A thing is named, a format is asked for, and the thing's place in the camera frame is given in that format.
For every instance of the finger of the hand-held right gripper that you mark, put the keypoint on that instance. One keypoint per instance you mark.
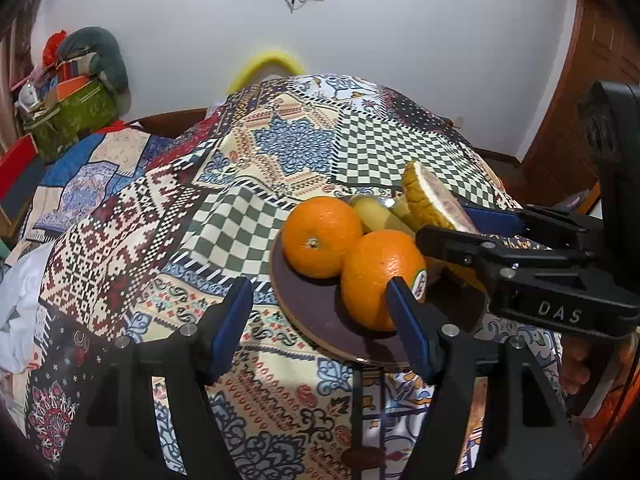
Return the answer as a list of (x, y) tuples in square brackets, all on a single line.
[(500, 220), (450, 247)]

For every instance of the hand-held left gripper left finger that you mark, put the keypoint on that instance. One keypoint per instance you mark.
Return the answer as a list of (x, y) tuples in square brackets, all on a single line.
[(232, 325)]

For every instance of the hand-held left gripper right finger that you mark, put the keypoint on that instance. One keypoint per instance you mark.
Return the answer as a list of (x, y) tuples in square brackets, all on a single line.
[(410, 325)]

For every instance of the pomelo wedge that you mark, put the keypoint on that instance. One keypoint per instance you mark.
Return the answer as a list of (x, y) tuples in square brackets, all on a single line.
[(430, 200)]

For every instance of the large orange with sticker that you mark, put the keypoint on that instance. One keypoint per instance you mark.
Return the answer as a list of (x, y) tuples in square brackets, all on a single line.
[(375, 280)]

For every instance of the dark purple plate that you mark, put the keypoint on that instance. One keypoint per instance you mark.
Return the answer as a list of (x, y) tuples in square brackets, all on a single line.
[(320, 310)]

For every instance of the person's right hand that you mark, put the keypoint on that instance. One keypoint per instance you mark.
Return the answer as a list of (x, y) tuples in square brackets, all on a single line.
[(580, 365)]

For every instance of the wooden baseboard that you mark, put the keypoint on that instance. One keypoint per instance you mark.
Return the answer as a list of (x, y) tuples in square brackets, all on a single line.
[(500, 155)]

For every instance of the wooden door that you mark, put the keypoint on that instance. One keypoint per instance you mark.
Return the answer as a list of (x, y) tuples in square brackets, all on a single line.
[(575, 110)]

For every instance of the patchwork printed blanket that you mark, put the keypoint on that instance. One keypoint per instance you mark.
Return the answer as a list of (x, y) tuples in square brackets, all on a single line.
[(300, 150)]

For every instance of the blue patchwork quilt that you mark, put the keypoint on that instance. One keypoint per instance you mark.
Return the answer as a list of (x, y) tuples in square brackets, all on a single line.
[(85, 185)]

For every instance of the white cloth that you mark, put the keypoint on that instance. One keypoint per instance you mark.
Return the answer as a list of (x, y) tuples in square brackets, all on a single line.
[(20, 300)]

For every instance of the green storage box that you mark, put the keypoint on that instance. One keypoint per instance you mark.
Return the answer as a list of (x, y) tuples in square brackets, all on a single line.
[(80, 116)]

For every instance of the red box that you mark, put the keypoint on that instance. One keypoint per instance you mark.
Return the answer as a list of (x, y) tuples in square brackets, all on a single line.
[(15, 165)]

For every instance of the orange box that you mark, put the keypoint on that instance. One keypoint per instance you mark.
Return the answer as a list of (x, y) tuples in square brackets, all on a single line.
[(72, 87)]

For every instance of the grey plush pillow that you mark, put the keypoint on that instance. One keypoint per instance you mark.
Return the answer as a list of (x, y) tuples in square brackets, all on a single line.
[(112, 60)]

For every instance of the red bag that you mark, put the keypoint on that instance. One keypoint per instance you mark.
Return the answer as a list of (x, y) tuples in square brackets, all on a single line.
[(52, 47)]

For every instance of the wooden bed frame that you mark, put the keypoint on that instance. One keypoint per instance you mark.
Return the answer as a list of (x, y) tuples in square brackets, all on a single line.
[(165, 122)]

